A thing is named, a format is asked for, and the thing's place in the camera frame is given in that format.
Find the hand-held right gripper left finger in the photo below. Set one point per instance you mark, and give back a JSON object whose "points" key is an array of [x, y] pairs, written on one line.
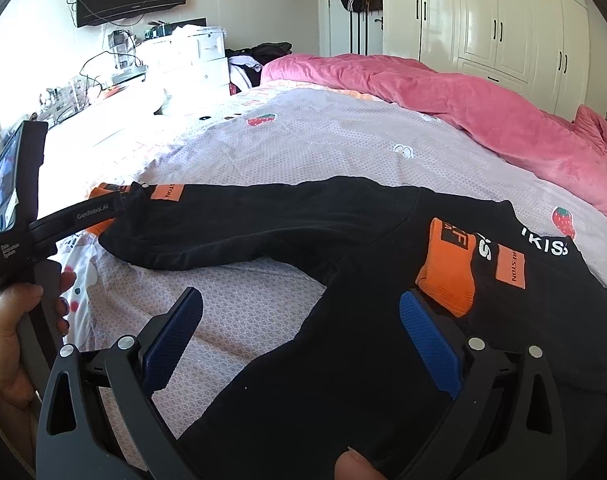
{"points": [[176, 332]]}

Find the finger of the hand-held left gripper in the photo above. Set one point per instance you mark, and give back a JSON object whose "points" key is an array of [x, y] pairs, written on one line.
{"points": [[133, 196]]}

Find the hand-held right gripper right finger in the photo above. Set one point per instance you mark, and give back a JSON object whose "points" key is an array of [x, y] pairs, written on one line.
{"points": [[428, 340]]}

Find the black pants with orange cuffs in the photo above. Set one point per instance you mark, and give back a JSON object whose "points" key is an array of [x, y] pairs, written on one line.
{"points": [[333, 230]]}

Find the person's left forearm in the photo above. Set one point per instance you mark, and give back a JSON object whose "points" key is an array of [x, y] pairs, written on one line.
{"points": [[6, 422]]}

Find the pile of dark clothes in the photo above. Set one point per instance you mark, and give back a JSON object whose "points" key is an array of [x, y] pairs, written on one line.
{"points": [[263, 52]]}

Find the person's left hand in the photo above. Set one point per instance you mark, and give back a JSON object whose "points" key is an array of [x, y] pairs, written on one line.
{"points": [[3, 330]]}

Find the white drawer cabinet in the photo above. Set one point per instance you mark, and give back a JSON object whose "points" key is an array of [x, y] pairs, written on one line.
{"points": [[198, 57]]}

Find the strawberry printed bed sheet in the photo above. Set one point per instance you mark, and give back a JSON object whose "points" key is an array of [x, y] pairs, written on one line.
{"points": [[308, 130]]}

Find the pink fleece blanket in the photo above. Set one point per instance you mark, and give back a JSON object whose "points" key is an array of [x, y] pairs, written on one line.
{"points": [[433, 90]]}

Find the white door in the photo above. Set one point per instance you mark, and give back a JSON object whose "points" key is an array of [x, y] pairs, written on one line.
{"points": [[331, 20]]}

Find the white wardrobe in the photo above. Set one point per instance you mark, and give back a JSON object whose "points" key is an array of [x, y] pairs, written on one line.
{"points": [[483, 15]]}

